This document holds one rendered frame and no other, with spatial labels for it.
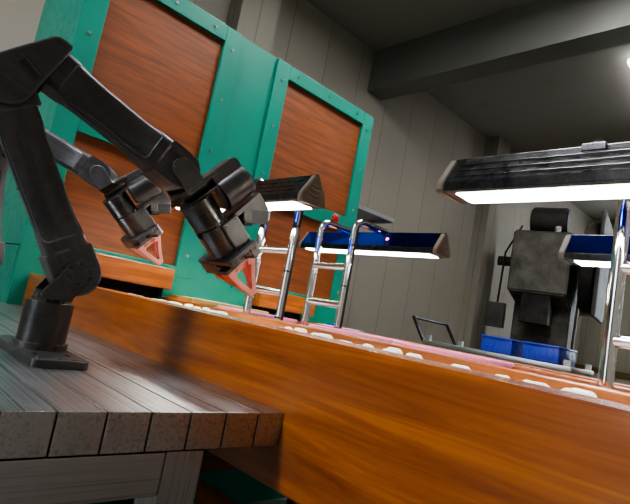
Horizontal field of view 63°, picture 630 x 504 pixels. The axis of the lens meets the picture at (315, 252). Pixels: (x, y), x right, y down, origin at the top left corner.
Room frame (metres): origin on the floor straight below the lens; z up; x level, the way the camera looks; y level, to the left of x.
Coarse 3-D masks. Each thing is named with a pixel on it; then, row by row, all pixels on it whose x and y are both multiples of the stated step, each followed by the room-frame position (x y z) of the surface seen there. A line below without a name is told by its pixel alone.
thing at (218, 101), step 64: (64, 0) 1.65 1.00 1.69; (128, 0) 1.56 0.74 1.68; (128, 64) 1.60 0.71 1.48; (192, 64) 1.74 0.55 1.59; (256, 64) 1.92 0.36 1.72; (64, 128) 1.49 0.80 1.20; (192, 128) 1.78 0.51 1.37; (256, 128) 1.96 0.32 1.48; (320, 128) 2.19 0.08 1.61; (128, 192) 1.66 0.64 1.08; (128, 256) 1.68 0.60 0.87; (192, 256) 1.84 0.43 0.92; (320, 256) 2.29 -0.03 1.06
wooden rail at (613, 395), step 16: (192, 304) 1.63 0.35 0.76; (256, 320) 1.39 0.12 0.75; (272, 320) 1.34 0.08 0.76; (336, 336) 1.17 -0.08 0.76; (352, 336) 1.14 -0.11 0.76; (416, 352) 1.01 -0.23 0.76; (432, 352) 0.99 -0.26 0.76; (480, 368) 0.91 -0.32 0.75; (496, 368) 0.89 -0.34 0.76; (512, 368) 0.92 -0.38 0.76; (560, 384) 0.81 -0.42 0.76; (576, 384) 0.80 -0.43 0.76; (624, 400) 0.75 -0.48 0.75
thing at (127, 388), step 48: (96, 336) 1.08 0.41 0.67; (0, 384) 0.52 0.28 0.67; (48, 384) 0.56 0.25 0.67; (96, 384) 0.61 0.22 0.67; (144, 384) 0.66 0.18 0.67; (192, 384) 0.72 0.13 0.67; (0, 432) 0.44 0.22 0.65; (48, 432) 0.46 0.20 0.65; (96, 432) 0.49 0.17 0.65; (144, 432) 0.52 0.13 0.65; (192, 432) 0.56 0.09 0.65; (240, 432) 0.60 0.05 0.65
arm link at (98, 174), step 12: (96, 168) 1.16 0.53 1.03; (96, 180) 1.16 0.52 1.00; (108, 180) 1.16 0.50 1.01; (120, 180) 1.18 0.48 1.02; (132, 180) 1.19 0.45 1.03; (144, 180) 1.18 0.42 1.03; (108, 192) 1.20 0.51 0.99; (132, 192) 1.18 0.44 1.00; (144, 192) 1.18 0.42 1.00; (156, 192) 1.20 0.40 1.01
